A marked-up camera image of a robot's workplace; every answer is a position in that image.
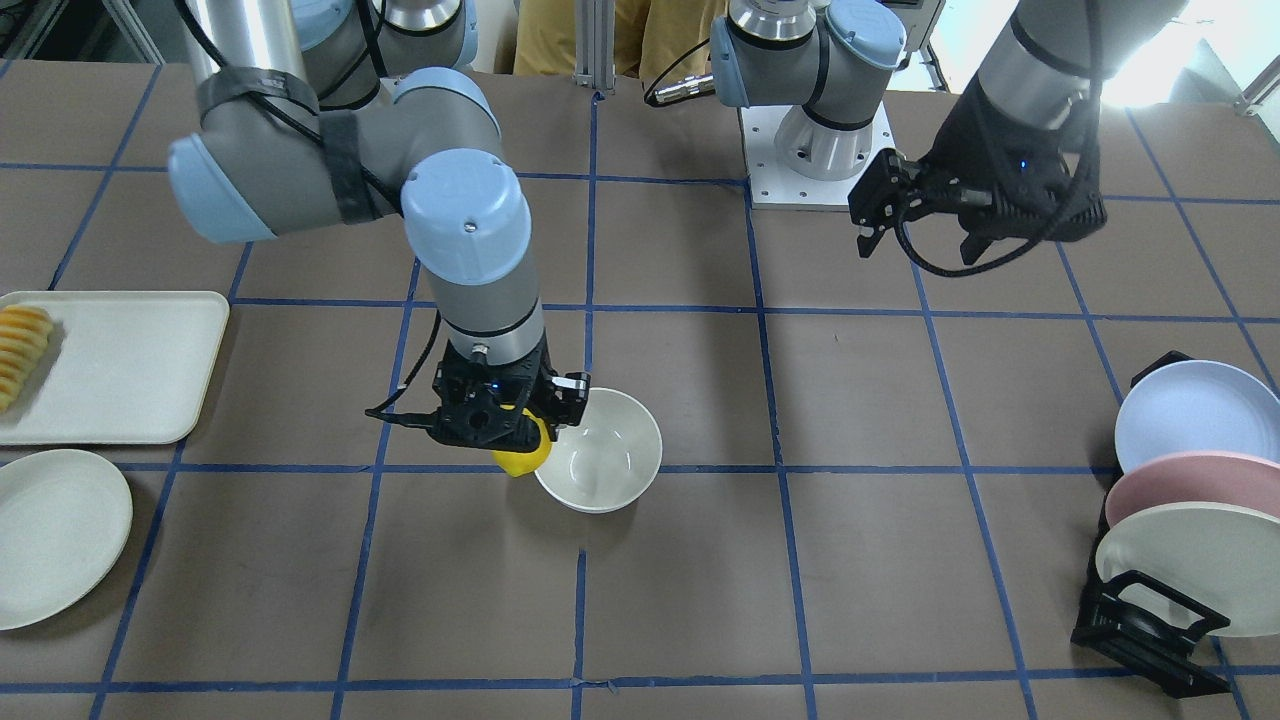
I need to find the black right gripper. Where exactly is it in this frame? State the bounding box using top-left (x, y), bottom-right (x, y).
top-left (428, 340), bottom-right (593, 448)

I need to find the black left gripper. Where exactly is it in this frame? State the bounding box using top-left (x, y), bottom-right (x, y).
top-left (847, 85), bottom-right (1107, 266)

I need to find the white ceramic bowl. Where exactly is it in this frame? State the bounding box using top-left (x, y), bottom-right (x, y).
top-left (534, 387), bottom-right (663, 514)

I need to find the yellow lemon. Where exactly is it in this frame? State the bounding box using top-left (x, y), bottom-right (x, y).
top-left (490, 407), bottom-right (553, 478)

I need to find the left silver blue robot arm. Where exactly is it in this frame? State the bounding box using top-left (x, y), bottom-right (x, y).
top-left (709, 1), bottom-right (1184, 278)

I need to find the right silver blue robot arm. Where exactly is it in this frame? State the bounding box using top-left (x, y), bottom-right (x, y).
top-left (168, 1), bottom-right (591, 452)

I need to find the light blue plate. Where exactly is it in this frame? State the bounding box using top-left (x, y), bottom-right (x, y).
top-left (1114, 360), bottom-right (1279, 471)

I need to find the person in yellow shirt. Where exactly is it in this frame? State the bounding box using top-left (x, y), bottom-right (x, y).
top-left (512, 0), bottom-right (731, 86)

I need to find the pink plate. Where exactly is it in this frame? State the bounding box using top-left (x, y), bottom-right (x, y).
top-left (1103, 451), bottom-right (1279, 527)

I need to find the white rectangular tray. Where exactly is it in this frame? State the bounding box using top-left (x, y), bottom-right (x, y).
top-left (1, 291), bottom-right (230, 447)

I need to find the cream white plate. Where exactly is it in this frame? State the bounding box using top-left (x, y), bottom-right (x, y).
top-left (1094, 502), bottom-right (1279, 637)

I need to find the black plate rack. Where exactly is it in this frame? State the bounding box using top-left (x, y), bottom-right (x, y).
top-left (1070, 350), bottom-right (1233, 700)

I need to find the white round plate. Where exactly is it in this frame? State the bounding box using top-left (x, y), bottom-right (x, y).
top-left (1, 448), bottom-right (134, 632)

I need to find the sliced yellow fruit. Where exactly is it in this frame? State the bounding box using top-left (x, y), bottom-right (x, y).
top-left (1, 304), bottom-right (54, 413)

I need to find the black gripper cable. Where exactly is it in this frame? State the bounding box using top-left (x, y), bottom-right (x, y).
top-left (895, 0), bottom-right (1106, 279)

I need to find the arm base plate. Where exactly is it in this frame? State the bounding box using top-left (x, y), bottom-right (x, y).
top-left (739, 105), bottom-right (895, 211)

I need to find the aluminium frame post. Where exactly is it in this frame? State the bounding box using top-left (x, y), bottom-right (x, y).
top-left (572, 0), bottom-right (616, 96)

